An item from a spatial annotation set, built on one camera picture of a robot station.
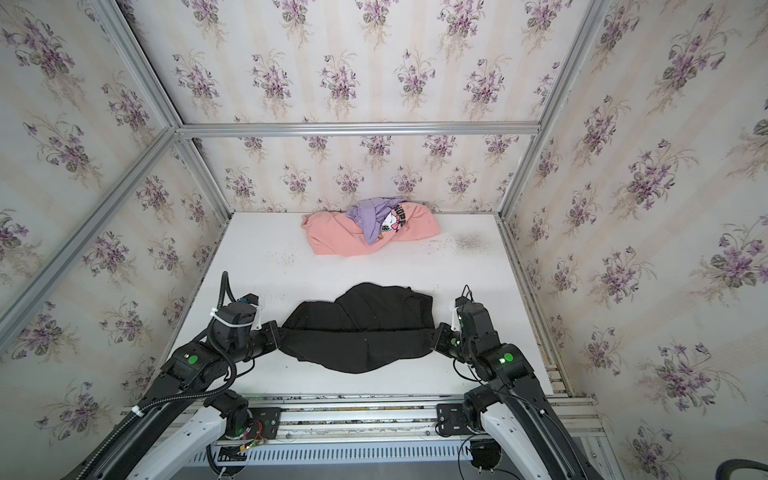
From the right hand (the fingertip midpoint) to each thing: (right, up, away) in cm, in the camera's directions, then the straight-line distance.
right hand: (425, 338), depth 75 cm
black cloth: (-17, -1, +14) cm, 22 cm away
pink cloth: (-29, +27, +31) cm, 51 cm away
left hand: (-36, +2, +1) cm, 36 cm away
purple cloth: (-16, +35, +33) cm, 51 cm away
